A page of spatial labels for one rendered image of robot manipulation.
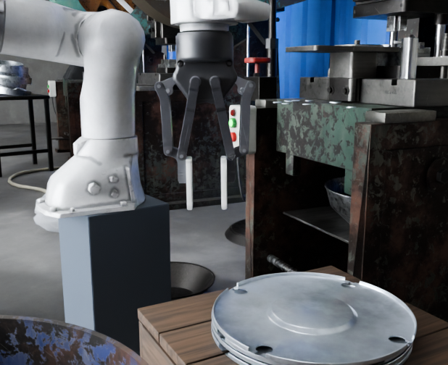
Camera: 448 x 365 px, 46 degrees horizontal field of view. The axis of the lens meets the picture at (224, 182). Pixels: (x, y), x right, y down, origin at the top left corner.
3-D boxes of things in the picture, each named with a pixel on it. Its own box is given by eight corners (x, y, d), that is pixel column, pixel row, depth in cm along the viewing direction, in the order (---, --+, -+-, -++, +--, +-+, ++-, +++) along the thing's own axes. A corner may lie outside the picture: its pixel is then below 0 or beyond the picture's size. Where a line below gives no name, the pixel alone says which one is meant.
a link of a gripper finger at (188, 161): (191, 159, 70) (185, 159, 70) (192, 210, 72) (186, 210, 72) (191, 156, 73) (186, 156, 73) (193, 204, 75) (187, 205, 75)
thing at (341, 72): (314, 103, 121) (316, 42, 118) (282, 100, 133) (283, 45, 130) (398, 101, 131) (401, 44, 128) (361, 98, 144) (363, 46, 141)
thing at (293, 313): (441, 305, 80) (442, 300, 80) (367, 398, 57) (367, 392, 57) (278, 263, 97) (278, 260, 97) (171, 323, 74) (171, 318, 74)
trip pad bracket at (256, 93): (258, 140, 155) (259, 72, 151) (243, 137, 163) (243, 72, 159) (276, 140, 157) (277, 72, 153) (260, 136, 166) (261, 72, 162)
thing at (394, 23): (396, 30, 133) (397, 15, 132) (383, 31, 137) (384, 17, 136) (406, 30, 134) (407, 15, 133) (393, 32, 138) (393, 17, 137)
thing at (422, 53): (401, 65, 129) (403, 46, 128) (361, 66, 142) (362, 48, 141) (428, 66, 133) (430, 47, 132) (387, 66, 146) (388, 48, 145)
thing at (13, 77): (-3, 177, 360) (-14, 59, 343) (-20, 168, 395) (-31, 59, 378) (54, 171, 383) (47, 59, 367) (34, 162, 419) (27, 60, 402)
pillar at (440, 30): (438, 65, 132) (442, 7, 129) (430, 66, 134) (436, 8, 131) (444, 66, 133) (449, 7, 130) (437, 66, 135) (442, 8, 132)
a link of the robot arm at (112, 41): (100, 145, 96) (93, 3, 91) (76, 134, 112) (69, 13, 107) (156, 141, 102) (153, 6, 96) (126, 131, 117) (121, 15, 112)
